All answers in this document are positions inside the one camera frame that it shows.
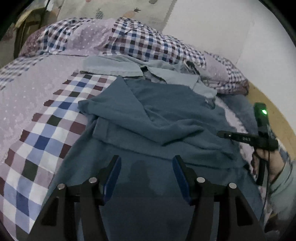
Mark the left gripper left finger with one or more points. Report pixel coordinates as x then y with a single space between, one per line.
73 209

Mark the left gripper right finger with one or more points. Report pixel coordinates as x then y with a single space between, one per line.
220 212

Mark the dark blue shirt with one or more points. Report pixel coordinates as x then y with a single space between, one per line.
147 124

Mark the grey sleeve forearm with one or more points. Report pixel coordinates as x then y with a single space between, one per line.
282 189

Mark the person right hand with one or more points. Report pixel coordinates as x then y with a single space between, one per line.
274 159

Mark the wooden headboard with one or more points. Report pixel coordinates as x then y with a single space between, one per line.
279 124

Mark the plaid bed sheet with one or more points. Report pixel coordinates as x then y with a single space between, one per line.
39 124

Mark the light grey-blue garment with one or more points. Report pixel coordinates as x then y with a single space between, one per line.
157 71

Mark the pineapple print curtain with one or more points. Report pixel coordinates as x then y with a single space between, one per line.
152 13

